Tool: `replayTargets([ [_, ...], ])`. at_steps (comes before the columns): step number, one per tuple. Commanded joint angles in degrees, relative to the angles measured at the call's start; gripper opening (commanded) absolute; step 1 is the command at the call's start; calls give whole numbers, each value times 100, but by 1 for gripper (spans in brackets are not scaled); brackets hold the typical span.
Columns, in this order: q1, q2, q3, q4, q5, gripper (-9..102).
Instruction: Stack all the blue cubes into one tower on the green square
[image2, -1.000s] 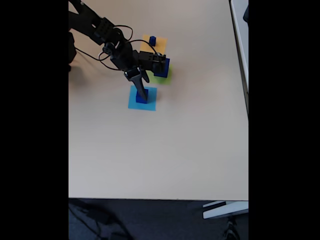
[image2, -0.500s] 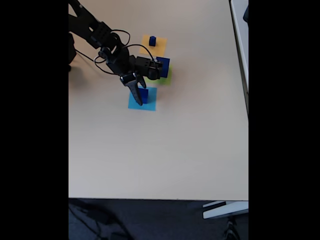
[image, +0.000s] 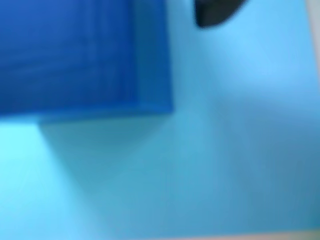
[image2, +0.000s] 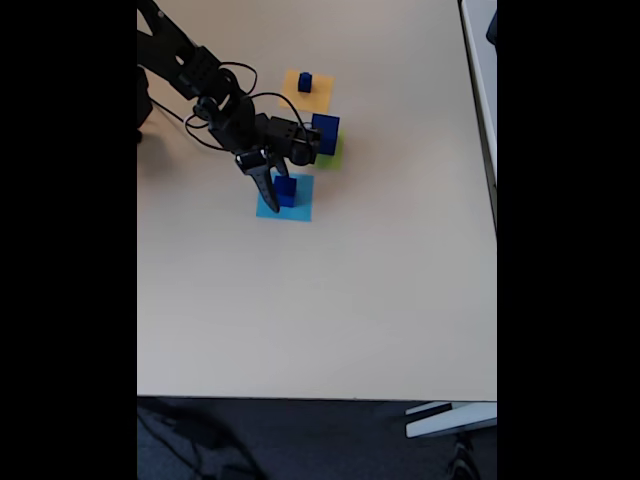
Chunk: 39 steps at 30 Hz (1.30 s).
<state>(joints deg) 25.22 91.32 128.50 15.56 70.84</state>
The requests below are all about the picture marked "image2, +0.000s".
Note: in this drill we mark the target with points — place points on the medium blue cube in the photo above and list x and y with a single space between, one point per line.
287 192

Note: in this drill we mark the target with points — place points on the large blue cube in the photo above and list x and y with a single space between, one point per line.
327 135

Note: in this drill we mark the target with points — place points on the small blue cube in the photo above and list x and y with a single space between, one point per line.
305 86

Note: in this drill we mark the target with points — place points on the light blue paper square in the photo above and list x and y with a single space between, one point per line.
300 212

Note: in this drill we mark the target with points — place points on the green paper square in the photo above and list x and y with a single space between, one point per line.
332 160

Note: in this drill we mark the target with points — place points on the orange paper square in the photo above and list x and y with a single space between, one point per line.
320 97

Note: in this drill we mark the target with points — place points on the dark blue object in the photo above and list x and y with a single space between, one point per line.
493 30

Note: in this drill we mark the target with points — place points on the white table foot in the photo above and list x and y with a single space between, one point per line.
450 421

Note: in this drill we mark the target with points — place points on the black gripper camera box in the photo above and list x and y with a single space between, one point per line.
295 140

